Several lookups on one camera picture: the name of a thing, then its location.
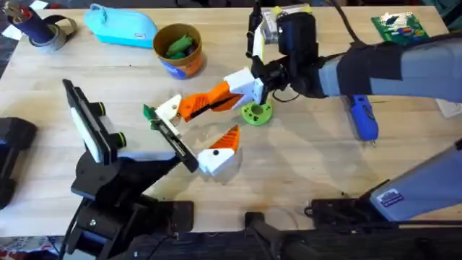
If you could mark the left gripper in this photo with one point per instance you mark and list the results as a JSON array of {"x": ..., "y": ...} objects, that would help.
[{"x": 122, "y": 177}]

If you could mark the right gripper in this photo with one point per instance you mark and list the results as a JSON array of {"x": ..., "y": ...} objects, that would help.
[{"x": 288, "y": 77}]

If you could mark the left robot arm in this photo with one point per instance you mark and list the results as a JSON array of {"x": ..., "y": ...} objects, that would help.
[{"x": 108, "y": 231}]

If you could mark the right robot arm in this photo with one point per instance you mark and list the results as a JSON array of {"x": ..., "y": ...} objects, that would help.
[{"x": 426, "y": 68}]

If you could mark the blue electric screwdriver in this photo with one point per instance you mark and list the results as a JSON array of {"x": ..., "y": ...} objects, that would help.
[{"x": 362, "y": 117}]

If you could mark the green disc with holes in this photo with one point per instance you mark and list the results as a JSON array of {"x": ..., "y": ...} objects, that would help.
[{"x": 250, "y": 116}]

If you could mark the right wrist upright plate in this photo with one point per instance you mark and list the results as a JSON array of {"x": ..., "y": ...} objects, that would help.
[{"x": 257, "y": 39}]

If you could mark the wrist upright plate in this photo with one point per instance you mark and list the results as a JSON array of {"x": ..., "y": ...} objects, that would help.
[
  {"x": 88, "y": 122},
  {"x": 257, "y": 39}
]

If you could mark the orange tub with toys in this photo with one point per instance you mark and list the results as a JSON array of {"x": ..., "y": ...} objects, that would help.
[{"x": 180, "y": 66}]

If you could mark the clear plastic box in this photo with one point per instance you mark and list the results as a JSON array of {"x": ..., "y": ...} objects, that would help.
[{"x": 269, "y": 25}]

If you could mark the left wrist upright plate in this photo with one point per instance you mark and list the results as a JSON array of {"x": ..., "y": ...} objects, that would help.
[{"x": 88, "y": 122}]

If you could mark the turquoise zip pouch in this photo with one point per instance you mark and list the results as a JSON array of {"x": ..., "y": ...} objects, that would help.
[{"x": 121, "y": 27}]

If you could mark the grey tape roll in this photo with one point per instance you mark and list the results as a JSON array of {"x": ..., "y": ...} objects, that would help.
[{"x": 59, "y": 38}]

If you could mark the green board with blocks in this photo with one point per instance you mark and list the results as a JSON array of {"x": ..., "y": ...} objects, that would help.
[{"x": 400, "y": 28}]

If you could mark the black box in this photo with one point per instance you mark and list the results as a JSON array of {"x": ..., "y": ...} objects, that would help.
[{"x": 14, "y": 151}]

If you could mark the dark blue cylinder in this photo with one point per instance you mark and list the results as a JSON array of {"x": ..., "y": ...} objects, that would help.
[{"x": 32, "y": 23}]

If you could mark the white paper sheet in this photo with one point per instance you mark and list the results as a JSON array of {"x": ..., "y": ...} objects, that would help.
[
  {"x": 11, "y": 32},
  {"x": 449, "y": 108}
]

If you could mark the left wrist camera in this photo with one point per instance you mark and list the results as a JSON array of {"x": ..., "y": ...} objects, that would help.
[{"x": 117, "y": 139}]

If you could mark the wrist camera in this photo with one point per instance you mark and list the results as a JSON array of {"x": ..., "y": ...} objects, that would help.
[
  {"x": 117, "y": 139},
  {"x": 297, "y": 34}
]

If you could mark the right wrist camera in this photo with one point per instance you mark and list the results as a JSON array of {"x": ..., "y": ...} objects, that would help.
[{"x": 297, "y": 34}]

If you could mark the black rail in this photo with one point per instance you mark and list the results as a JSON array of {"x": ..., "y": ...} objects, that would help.
[{"x": 361, "y": 245}]

